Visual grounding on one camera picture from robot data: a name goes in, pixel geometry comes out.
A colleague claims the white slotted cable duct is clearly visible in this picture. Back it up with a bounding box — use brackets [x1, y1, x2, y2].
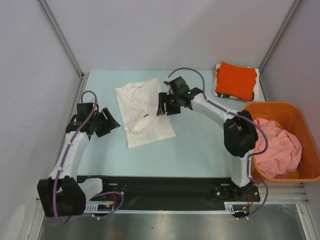
[83, 202, 249, 216]

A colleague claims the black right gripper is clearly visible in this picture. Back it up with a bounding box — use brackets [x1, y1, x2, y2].
[156, 92, 181, 117]

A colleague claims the white t-shirt red graphic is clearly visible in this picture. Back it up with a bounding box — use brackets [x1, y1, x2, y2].
[115, 78, 176, 149]

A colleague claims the corner frame post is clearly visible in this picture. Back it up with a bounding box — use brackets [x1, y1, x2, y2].
[36, 0, 84, 79]
[258, 0, 305, 72]

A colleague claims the left corner frame post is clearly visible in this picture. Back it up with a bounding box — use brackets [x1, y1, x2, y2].
[36, 0, 84, 79]

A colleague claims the aluminium frame rail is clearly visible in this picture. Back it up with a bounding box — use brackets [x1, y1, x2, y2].
[31, 72, 89, 203]

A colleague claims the right corner frame post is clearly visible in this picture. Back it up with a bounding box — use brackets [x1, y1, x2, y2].
[258, 0, 305, 72]

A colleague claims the pink t-shirt in bin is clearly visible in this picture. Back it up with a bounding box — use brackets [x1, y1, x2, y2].
[254, 117, 302, 179]

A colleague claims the orange plastic bin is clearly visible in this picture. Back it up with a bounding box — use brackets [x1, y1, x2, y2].
[245, 102, 320, 184]

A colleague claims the folded white t-shirt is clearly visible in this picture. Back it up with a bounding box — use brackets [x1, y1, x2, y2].
[212, 62, 261, 103]

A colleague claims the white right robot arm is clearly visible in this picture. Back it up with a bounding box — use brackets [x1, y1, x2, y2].
[156, 77, 258, 201]

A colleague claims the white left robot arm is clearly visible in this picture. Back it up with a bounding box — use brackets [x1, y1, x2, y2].
[37, 102, 120, 218]

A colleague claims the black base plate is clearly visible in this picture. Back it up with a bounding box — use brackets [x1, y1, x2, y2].
[74, 174, 262, 212]

